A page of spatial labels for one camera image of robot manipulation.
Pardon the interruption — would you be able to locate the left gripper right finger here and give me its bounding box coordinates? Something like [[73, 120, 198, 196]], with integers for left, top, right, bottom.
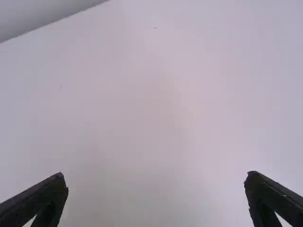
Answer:
[[243, 170, 303, 227]]

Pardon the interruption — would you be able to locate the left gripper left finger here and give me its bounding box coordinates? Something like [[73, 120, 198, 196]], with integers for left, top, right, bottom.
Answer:
[[0, 172, 69, 227]]

